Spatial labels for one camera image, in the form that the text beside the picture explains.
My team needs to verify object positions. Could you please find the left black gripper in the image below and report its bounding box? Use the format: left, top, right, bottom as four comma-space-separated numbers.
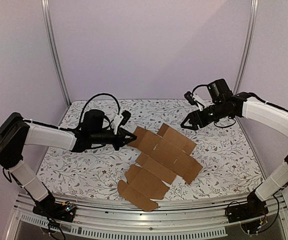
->
90, 127, 137, 151

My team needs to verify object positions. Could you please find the brown cardboard box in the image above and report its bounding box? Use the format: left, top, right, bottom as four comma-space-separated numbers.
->
117, 123, 203, 212

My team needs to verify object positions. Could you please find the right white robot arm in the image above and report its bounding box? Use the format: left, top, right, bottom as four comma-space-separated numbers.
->
180, 78, 288, 218

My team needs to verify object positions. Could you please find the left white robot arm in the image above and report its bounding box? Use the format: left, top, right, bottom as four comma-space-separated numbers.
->
0, 109, 137, 217

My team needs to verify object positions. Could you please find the floral patterned table mat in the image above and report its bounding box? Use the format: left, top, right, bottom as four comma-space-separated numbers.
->
37, 99, 264, 201

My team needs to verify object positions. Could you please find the perforated metal strip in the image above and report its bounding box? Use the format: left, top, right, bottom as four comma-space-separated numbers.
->
19, 212, 227, 240

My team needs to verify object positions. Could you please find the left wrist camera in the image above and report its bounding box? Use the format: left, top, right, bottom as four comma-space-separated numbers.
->
110, 110, 131, 135

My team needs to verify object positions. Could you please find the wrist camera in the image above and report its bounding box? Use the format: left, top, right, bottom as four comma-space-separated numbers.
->
184, 91, 206, 111
110, 110, 131, 135

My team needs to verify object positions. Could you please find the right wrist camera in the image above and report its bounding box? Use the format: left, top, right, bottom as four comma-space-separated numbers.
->
184, 91, 206, 111

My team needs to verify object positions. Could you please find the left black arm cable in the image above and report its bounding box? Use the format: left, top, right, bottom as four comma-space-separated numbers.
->
78, 92, 122, 131

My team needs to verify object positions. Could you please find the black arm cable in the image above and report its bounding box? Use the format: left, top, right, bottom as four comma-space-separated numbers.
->
248, 91, 288, 120
78, 92, 122, 131

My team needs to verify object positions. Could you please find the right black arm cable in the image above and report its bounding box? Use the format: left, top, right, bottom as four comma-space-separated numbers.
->
248, 91, 288, 120

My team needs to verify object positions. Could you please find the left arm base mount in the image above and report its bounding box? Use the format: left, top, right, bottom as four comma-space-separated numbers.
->
32, 195, 77, 223

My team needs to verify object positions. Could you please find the aluminium front rail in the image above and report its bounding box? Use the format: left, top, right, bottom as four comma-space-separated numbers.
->
13, 192, 287, 229

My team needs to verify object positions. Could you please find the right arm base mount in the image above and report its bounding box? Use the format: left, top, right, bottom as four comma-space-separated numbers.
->
225, 190, 269, 223

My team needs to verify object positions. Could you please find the right aluminium corner post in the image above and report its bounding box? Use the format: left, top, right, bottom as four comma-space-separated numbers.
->
233, 0, 259, 94

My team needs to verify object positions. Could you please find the aluminium corner post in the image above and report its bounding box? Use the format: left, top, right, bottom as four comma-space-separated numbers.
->
233, 0, 259, 94
41, 0, 72, 107

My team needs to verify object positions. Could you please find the left aluminium corner post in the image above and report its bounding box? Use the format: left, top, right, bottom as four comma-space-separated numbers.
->
41, 0, 72, 107

